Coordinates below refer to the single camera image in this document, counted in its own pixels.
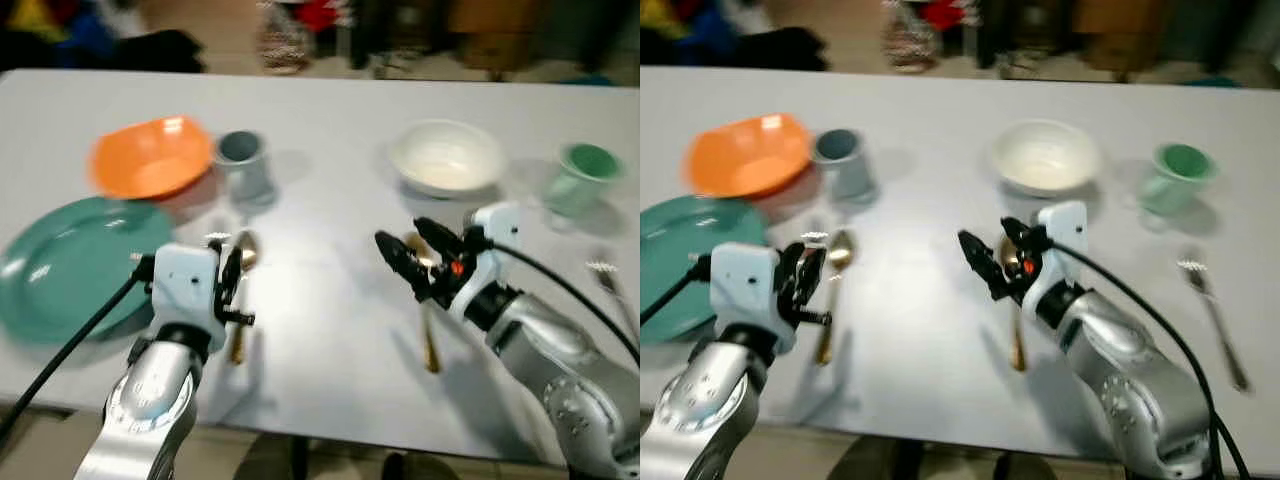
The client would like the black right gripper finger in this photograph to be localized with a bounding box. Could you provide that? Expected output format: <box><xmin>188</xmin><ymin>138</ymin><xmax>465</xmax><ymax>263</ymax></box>
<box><xmin>375</xmin><ymin>232</ymin><xmax>433</xmax><ymax>301</ymax></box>
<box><xmin>958</xmin><ymin>230</ymin><xmax>1011</xmax><ymax>301</ymax></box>
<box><xmin>413</xmin><ymin>217</ymin><xmax>466</xmax><ymax>256</ymax></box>
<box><xmin>1000</xmin><ymin>216</ymin><xmax>1049</xmax><ymax>253</ymax></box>

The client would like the gold spoon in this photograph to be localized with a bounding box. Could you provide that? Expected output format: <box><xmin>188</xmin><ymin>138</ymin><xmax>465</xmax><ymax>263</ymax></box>
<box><xmin>815</xmin><ymin>230</ymin><xmax>858</xmax><ymax>366</ymax></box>
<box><xmin>998</xmin><ymin>235</ymin><xmax>1029</xmax><ymax>373</ymax></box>
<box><xmin>405</xmin><ymin>232</ymin><xmax>443</xmax><ymax>375</ymax></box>
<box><xmin>228</xmin><ymin>230</ymin><xmax>261</xmax><ymax>366</ymax></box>

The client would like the white bowl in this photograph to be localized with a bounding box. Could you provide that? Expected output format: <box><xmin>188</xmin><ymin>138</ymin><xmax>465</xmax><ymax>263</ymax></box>
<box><xmin>390</xmin><ymin>119</ymin><xmax>508</xmax><ymax>197</ymax></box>
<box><xmin>992</xmin><ymin>119</ymin><xmax>1104</xmax><ymax>197</ymax></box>

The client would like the green plate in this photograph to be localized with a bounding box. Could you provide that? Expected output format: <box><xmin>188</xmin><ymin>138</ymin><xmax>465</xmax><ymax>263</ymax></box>
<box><xmin>0</xmin><ymin>196</ymin><xmax>176</xmax><ymax>346</ymax></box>
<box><xmin>640</xmin><ymin>195</ymin><xmax>766</xmax><ymax>346</ymax></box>

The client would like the grey mug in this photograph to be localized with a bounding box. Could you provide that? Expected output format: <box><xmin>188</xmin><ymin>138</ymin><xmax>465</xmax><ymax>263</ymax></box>
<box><xmin>214</xmin><ymin>130</ymin><xmax>277</xmax><ymax>206</ymax></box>
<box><xmin>810</xmin><ymin>128</ymin><xmax>879</xmax><ymax>204</ymax></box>

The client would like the orange plastic bowl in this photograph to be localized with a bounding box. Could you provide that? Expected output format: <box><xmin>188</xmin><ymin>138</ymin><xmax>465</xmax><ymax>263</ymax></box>
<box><xmin>683</xmin><ymin>112</ymin><xmax>813</xmax><ymax>198</ymax></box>
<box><xmin>88</xmin><ymin>115</ymin><xmax>215</xmax><ymax>201</ymax></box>

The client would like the green mug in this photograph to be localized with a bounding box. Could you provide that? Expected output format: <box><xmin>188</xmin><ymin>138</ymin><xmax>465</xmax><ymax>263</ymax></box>
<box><xmin>1140</xmin><ymin>143</ymin><xmax>1219</xmax><ymax>216</ymax></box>
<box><xmin>543</xmin><ymin>143</ymin><xmax>621</xmax><ymax>218</ymax></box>

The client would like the dark robot right foot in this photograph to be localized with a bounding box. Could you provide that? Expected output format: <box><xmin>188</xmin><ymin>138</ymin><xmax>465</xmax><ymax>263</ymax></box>
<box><xmin>380</xmin><ymin>450</ymin><xmax>461</xmax><ymax>480</ymax></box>

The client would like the brown cardboard box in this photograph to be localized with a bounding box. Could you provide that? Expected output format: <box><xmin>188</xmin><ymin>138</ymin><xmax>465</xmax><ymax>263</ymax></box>
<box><xmin>450</xmin><ymin>0</ymin><xmax>531</xmax><ymax>71</ymax></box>
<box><xmin>1075</xmin><ymin>0</ymin><xmax>1166</xmax><ymax>71</ymax></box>

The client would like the dark clothes pile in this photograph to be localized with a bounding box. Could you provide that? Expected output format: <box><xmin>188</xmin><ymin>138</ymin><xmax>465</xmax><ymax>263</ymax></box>
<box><xmin>640</xmin><ymin>25</ymin><xmax>829</xmax><ymax>71</ymax></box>
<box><xmin>0</xmin><ymin>28</ymin><xmax>206</xmax><ymax>73</ymax></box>

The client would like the red cloth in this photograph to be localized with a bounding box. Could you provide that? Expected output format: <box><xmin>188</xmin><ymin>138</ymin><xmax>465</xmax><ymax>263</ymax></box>
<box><xmin>295</xmin><ymin>0</ymin><xmax>341</xmax><ymax>31</ymax></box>
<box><xmin>920</xmin><ymin>0</ymin><xmax>966</xmax><ymax>31</ymax></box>

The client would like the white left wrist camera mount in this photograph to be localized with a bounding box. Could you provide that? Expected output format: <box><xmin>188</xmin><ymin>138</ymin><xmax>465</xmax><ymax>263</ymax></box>
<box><xmin>705</xmin><ymin>243</ymin><xmax>783</xmax><ymax>329</ymax></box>
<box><xmin>150</xmin><ymin>243</ymin><xmax>226</xmax><ymax>331</ymax></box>

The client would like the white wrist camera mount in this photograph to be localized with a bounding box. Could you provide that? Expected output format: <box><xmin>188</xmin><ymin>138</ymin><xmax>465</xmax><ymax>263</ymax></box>
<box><xmin>705</xmin><ymin>243</ymin><xmax>783</xmax><ymax>329</ymax></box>
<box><xmin>450</xmin><ymin>203</ymin><xmax>523</xmax><ymax>321</ymax></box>
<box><xmin>1020</xmin><ymin>200</ymin><xmax>1089</xmax><ymax>316</ymax></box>
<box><xmin>150</xmin><ymin>243</ymin><xmax>226</xmax><ymax>331</ymax></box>

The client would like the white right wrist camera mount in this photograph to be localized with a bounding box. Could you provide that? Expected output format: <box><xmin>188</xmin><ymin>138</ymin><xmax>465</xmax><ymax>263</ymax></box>
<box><xmin>1020</xmin><ymin>200</ymin><xmax>1089</xmax><ymax>316</ymax></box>
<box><xmin>450</xmin><ymin>203</ymin><xmax>523</xmax><ymax>321</ymax></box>

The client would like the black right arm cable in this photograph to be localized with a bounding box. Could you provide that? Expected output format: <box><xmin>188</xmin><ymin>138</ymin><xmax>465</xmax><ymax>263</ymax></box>
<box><xmin>480</xmin><ymin>240</ymin><xmax>641</xmax><ymax>366</ymax></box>
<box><xmin>1050</xmin><ymin>243</ymin><xmax>1251</xmax><ymax>480</ymax></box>

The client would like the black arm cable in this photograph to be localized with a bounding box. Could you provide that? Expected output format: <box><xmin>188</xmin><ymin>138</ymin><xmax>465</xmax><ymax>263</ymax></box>
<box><xmin>480</xmin><ymin>240</ymin><xmax>641</xmax><ymax>366</ymax></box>
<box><xmin>1050</xmin><ymin>243</ymin><xmax>1251</xmax><ymax>480</ymax></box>
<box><xmin>640</xmin><ymin>255</ymin><xmax>711</xmax><ymax>326</ymax></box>
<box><xmin>0</xmin><ymin>255</ymin><xmax>156</xmax><ymax>446</ymax></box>

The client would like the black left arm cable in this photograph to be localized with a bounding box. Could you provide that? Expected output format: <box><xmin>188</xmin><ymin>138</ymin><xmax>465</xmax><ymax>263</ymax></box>
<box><xmin>0</xmin><ymin>255</ymin><xmax>156</xmax><ymax>446</ymax></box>
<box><xmin>640</xmin><ymin>255</ymin><xmax>711</xmax><ymax>326</ymax></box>

